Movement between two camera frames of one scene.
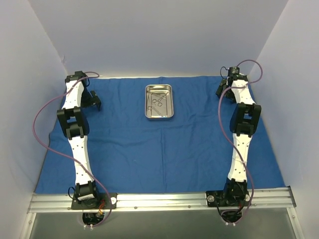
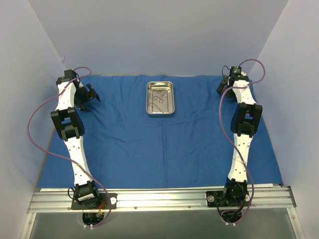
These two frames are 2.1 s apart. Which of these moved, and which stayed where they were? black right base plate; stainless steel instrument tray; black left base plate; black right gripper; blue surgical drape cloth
Moved: blue surgical drape cloth; stainless steel instrument tray
Stayed: black right gripper; black left base plate; black right base plate
